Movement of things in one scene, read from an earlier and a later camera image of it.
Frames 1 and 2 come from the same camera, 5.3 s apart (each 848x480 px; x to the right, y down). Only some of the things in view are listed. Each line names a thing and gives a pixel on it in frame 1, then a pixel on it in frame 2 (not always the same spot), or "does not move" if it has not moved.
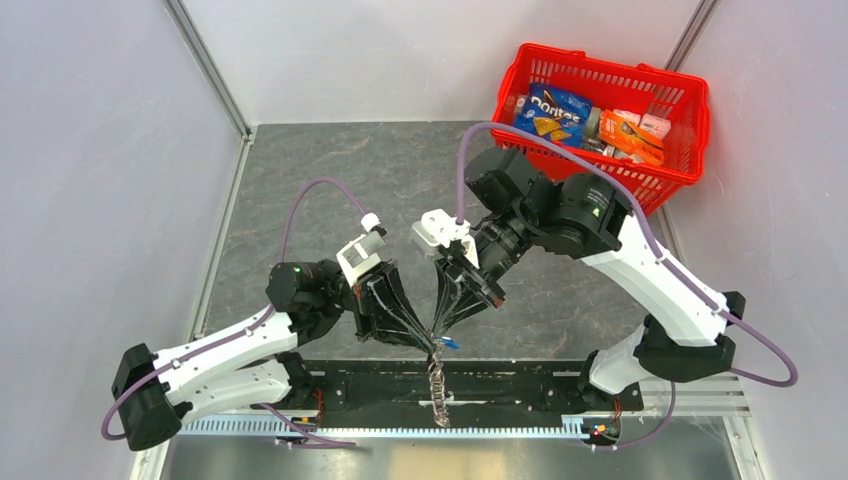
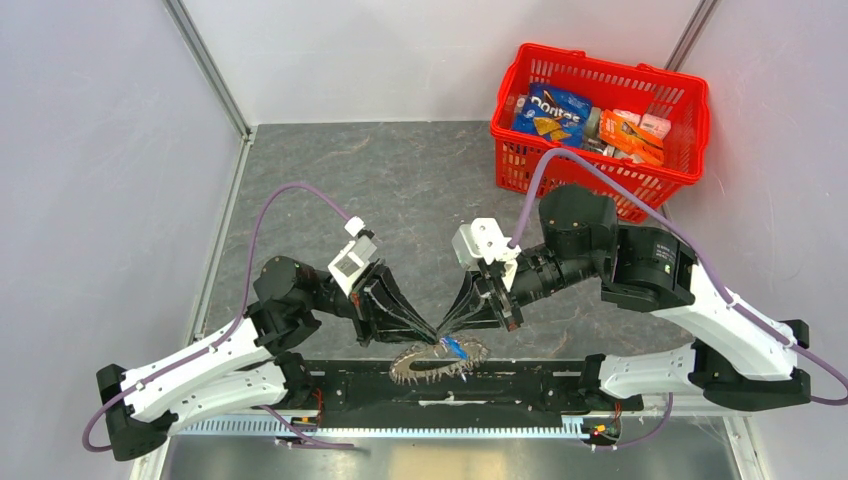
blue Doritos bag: x=554 y=113 does not move
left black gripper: x=379 y=294 does not move
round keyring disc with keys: x=438 y=388 -> x=468 y=353
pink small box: x=657 y=125 does not move
